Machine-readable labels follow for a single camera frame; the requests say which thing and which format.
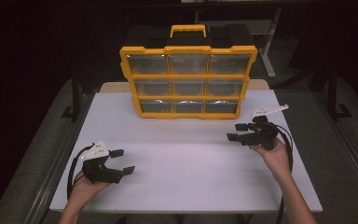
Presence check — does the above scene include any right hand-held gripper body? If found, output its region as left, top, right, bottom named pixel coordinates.
left=238, top=104, right=290, bottom=151

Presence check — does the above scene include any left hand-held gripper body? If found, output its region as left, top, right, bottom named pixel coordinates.
left=79, top=140, right=126, bottom=185

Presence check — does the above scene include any clear pull-out plastic drawer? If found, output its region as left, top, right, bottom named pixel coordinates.
left=205, top=99, right=240, bottom=115

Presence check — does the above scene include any yellow black organizer cabinet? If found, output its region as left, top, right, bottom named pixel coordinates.
left=118, top=23, right=259, bottom=121

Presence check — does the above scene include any person's left hand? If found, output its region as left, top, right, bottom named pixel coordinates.
left=65, top=172, right=113, bottom=214

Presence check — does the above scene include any person's right hand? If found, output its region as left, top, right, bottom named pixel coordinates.
left=249, top=137, right=294, bottom=183

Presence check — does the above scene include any black metal stand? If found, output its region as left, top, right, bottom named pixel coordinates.
left=326, top=60, right=354, bottom=122
left=61, top=68, right=84, bottom=123

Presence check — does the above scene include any grid of clear drawers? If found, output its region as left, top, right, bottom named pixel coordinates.
left=126, top=53, right=252, bottom=115

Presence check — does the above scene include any grey desk with white leg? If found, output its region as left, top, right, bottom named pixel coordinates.
left=195, top=8, right=283, bottom=79

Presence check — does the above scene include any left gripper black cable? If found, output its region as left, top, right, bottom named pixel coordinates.
left=66, top=143, right=95, bottom=201

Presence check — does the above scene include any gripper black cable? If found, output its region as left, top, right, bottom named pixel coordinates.
left=273, top=123, right=295, bottom=224
left=66, top=143, right=95, bottom=201

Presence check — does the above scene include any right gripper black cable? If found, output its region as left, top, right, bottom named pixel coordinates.
left=273, top=123, right=295, bottom=224

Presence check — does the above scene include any aluminium frame rail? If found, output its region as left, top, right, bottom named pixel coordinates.
left=22, top=92, right=95, bottom=224
left=313, top=90, right=358, bottom=200

